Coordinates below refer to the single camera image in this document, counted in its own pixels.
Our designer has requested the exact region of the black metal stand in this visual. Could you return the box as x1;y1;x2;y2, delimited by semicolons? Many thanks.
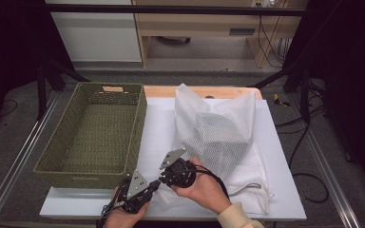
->
248;61;312;123
36;58;89;120

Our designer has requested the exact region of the hand-held gripper cable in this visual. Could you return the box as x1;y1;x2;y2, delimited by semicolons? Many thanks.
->
186;164;231;200
96;177;131;228

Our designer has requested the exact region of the bundle of black desk cables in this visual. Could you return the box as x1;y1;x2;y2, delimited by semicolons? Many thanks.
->
257;14;296;69

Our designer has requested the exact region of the person's right hand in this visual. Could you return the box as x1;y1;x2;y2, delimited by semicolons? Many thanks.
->
170;157;232;216

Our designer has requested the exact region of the white cabinet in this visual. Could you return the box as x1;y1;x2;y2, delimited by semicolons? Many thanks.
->
44;0;142;63

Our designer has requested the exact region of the left hand-held gripper cable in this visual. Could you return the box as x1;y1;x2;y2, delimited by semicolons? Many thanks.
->
96;177;131;228

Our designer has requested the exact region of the light wooden desk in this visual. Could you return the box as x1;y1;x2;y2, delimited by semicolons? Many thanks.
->
132;0;310;69

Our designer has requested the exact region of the black curtain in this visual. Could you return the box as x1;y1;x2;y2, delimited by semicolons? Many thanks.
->
286;0;365;191
0;0;74;141

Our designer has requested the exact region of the person's left hand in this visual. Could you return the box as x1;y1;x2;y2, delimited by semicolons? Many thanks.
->
103;186;150;228

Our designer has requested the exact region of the black floor cable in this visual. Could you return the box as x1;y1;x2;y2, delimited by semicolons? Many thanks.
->
288;122;331;204
0;99;18;117
275;107;326;134

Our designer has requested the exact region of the black horizontal bar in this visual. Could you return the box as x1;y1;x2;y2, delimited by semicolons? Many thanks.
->
42;3;308;17

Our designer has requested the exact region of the white mesh laundry bag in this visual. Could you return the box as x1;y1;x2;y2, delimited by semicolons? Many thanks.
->
156;83;274;216

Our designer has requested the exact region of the aluminium rail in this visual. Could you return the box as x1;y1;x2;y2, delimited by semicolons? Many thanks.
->
289;94;362;228
0;91;60;228

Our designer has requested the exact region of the wooden table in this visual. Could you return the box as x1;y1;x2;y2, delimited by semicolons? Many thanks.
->
143;85;263;100

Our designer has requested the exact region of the green woven basket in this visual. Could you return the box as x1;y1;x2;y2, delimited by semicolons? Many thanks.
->
32;81;148;191

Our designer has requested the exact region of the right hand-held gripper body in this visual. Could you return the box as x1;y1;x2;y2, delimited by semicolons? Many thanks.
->
160;147;198;189

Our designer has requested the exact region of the right hand-held gripper cable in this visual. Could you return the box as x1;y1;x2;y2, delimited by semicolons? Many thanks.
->
186;164;231;200

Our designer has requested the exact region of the white power strip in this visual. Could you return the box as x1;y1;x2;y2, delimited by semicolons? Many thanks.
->
251;0;277;8

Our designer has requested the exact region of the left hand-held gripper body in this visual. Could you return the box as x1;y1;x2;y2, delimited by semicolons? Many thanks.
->
117;169;155;214

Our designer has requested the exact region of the yellow and black tape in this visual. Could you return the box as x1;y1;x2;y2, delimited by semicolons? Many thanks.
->
274;93;291;107

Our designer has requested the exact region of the dark elongated object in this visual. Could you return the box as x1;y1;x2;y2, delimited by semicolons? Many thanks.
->
156;36;192;45

